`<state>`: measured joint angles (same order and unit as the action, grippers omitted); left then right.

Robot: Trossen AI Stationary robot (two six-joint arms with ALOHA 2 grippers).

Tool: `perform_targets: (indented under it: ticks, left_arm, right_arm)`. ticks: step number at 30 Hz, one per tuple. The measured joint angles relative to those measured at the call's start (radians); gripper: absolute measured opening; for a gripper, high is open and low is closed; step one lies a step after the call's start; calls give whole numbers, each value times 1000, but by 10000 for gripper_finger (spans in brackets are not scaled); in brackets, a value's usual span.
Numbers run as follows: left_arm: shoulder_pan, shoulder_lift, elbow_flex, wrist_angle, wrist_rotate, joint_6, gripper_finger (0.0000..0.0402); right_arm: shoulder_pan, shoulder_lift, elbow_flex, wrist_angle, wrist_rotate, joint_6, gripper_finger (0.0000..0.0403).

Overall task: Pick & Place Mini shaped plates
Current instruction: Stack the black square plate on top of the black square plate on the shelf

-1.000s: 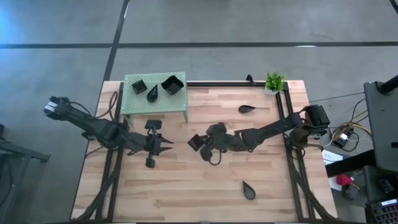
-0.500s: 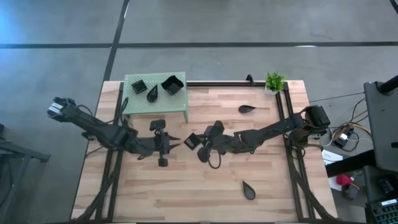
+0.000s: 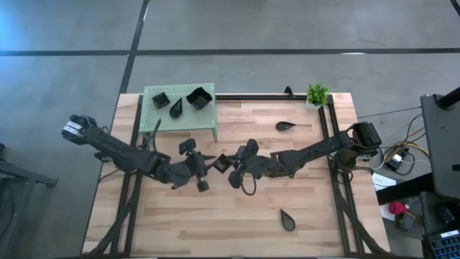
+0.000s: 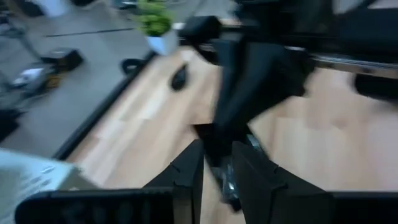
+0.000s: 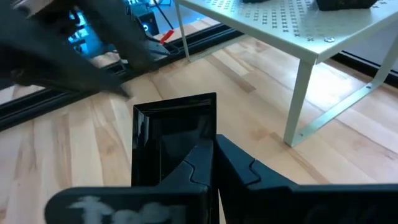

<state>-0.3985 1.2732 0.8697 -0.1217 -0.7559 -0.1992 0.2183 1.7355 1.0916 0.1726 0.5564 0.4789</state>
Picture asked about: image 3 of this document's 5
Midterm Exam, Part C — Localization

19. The green perforated metal shelf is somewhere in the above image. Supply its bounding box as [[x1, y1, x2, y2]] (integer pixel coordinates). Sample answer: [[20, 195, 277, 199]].
[[138, 82, 219, 143]]

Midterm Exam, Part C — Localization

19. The dark grey box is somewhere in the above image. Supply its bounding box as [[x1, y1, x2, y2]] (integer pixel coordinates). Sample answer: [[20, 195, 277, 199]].
[[419, 191, 460, 235]]

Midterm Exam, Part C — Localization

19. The small potted green plant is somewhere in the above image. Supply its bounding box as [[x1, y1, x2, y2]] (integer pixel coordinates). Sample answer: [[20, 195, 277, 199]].
[[305, 82, 331, 111]]

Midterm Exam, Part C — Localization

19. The red cloth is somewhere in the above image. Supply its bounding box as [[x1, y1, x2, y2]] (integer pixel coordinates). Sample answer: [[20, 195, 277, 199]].
[[387, 201, 409, 216]]

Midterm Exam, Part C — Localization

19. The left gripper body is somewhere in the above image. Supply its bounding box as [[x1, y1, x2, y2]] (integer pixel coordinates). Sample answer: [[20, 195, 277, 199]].
[[157, 138, 211, 194]]

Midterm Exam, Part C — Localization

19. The black wavy square bowl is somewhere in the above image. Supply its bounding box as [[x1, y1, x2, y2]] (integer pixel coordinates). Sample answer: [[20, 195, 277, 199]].
[[185, 86, 213, 112]]

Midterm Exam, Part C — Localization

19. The small power supply box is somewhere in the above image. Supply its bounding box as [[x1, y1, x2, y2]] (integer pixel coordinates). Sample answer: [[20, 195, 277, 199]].
[[383, 153, 409, 172]]

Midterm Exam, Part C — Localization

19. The black metal stand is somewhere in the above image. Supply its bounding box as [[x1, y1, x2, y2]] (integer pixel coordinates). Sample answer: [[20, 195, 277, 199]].
[[0, 142, 58, 259]]

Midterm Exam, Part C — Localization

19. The black aluminium table frame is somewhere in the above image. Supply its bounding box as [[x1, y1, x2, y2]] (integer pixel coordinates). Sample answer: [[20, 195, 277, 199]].
[[80, 92, 391, 258]]

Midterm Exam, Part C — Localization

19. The black square mini plate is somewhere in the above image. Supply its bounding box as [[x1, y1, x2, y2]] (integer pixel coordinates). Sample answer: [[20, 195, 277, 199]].
[[151, 91, 171, 110], [213, 153, 234, 175]]

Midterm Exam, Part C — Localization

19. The black pole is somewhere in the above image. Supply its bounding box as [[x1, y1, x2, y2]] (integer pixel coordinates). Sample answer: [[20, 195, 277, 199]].
[[435, 86, 460, 111]]

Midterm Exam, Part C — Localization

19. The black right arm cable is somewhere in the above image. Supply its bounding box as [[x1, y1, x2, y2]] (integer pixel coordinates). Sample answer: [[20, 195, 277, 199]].
[[239, 172, 257, 196]]

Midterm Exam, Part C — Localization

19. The white paper sheet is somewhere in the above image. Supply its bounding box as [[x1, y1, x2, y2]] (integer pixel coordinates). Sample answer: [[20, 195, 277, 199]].
[[371, 171, 397, 191]]

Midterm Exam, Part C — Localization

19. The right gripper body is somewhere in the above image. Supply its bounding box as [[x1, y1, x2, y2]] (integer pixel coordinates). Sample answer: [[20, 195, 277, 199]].
[[227, 138, 278, 190]]

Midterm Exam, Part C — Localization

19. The dark grey cloth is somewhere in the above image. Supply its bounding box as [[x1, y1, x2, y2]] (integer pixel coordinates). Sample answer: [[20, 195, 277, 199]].
[[395, 214, 415, 232]]

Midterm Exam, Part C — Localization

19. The parts organizer box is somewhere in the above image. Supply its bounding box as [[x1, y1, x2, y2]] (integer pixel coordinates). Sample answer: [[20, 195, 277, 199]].
[[420, 229, 460, 259]]

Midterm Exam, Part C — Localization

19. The grey flat panel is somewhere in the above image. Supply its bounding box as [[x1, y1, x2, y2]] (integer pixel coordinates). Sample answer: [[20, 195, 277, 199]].
[[420, 92, 460, 201]]

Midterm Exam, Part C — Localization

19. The black teardrop mini plate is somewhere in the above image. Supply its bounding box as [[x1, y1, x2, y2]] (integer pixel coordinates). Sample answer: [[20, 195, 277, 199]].
[[169, 96, 183, 120], [280, 208, 297, 232], [275, 121, 298, 132]]

